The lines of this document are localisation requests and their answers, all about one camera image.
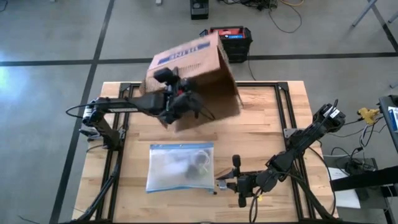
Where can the yellow-green small item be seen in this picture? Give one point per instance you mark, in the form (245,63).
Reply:
(203,171)

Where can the black box-shaped floor device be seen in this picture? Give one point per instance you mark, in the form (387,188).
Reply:
(199,9)

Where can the black power adapter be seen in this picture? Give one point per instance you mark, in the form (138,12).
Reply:
(354,166)

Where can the white power strip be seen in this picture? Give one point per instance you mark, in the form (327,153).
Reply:
(159,2)

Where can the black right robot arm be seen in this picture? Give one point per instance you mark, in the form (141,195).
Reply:
(311,133)

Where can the white mesh blue-zipper bag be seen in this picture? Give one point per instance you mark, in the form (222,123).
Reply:
(157,155)

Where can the blue cardboard box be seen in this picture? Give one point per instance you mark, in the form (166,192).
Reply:
(394,119)

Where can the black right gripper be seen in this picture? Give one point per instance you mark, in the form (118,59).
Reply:
(244,183)

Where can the black metal bar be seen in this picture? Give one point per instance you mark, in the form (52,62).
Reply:
(367,179)

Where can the black round item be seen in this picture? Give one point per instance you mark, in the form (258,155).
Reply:
(192,171)

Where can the brown Uline cardboard box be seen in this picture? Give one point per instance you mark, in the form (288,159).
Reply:
(199,56)

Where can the white paper sheet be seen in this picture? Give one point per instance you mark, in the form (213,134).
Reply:
(348,199)

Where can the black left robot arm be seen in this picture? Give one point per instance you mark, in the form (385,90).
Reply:
(124,105)

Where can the grey metal table leg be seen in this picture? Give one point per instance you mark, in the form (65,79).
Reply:
(363,12)

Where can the grey base plate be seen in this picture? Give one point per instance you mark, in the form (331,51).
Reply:
(335,161)

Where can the yellow connector plug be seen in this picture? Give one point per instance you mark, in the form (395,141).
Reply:
(368,115)

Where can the red and black toolbox stack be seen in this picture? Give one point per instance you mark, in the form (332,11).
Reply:
(236,40)

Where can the dark side desk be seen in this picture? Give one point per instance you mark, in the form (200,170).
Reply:
(384,124)

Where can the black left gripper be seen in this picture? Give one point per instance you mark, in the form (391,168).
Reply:
(183,102)

